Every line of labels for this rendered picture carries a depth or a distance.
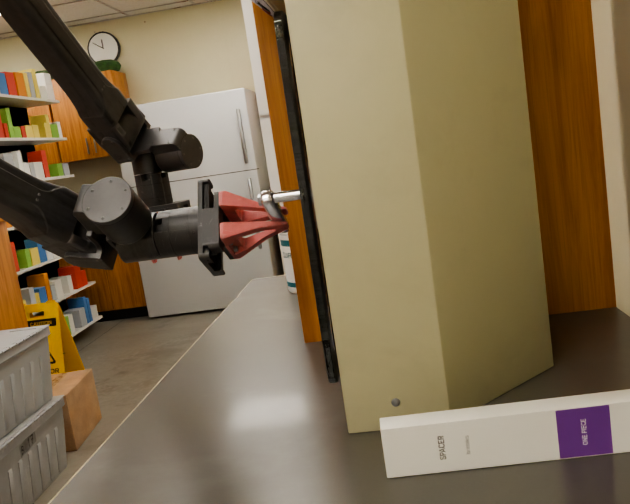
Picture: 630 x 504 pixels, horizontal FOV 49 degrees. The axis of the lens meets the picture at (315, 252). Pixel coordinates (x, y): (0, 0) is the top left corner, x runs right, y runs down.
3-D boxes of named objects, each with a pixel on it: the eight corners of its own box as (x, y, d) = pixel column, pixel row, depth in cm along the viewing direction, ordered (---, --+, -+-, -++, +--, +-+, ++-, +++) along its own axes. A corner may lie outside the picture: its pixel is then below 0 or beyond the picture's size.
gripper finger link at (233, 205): (280, 180, 79) (201, 192, 80) (283, 237, 76) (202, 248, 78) (291, 206, 85) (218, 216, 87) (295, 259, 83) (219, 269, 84)
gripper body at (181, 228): (212, 176, 81) (152, 185, 82) (213, 256, 77) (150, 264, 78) (228, 200, 87) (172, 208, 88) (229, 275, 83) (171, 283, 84)
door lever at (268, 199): (319, 233, 83) (317, 213, 84) (304, 198, 74) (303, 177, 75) (275, 239, 83) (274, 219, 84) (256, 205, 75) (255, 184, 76)
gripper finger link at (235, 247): (279, 174, 79) (201, 185, 81) (282, 230, 77) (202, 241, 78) (291, 200, 86) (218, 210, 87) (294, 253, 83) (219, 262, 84)
